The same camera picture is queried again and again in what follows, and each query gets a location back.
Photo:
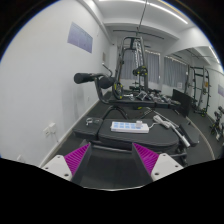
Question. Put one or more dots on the black multi-gym machine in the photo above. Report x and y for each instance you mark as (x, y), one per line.
(142, 91)

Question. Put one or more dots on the purple wall poster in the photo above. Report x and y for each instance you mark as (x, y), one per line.
(80, 38)

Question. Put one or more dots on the black padded weight bench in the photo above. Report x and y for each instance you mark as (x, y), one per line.
(158, 139)

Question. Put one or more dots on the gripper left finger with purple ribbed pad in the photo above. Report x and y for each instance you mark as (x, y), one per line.
(72, 166)

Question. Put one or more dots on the white charger plug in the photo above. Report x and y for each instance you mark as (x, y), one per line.
(138, 124)

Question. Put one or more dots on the black foam roller pad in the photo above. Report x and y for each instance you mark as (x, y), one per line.
(104, 80)

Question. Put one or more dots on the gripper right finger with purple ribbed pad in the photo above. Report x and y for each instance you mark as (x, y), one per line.
(152, 164)

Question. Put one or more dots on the white power strip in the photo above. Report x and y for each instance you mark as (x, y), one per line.
(128, 127)

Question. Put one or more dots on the black squat rack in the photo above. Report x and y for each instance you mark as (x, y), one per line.
(199, 81)

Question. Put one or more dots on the grey window curtains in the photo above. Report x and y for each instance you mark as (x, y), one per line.
(174, 70)

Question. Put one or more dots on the white wall socket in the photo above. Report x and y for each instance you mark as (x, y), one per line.
(50, 129)

